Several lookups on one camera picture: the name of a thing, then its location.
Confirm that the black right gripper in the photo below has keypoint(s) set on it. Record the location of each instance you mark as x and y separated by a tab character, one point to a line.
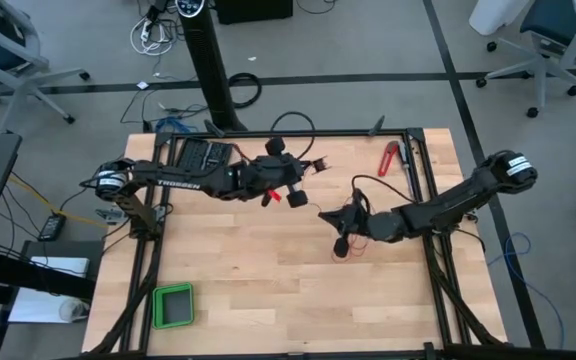
358	220

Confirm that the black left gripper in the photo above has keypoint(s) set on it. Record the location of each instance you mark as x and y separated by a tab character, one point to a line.
268	172

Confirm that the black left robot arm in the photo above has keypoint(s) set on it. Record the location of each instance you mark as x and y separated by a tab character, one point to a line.
178	182

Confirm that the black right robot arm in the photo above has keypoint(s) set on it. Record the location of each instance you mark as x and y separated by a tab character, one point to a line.
448	205

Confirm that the black open bit case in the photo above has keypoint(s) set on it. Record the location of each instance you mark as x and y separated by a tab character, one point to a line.
203	150

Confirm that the black box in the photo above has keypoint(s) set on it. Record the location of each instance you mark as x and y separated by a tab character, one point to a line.
253	10

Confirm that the green plastic tray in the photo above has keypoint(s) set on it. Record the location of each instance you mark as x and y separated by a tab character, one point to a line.
158	306

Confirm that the grey metal clamp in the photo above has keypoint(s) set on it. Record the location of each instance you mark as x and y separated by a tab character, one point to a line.
108	215

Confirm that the white power strip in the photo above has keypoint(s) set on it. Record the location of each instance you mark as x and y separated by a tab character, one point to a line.
145	32

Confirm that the black power adapter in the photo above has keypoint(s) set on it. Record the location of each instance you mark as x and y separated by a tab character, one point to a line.
52	227

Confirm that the clear plastic cup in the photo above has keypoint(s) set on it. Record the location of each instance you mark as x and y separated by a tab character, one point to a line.
73	311

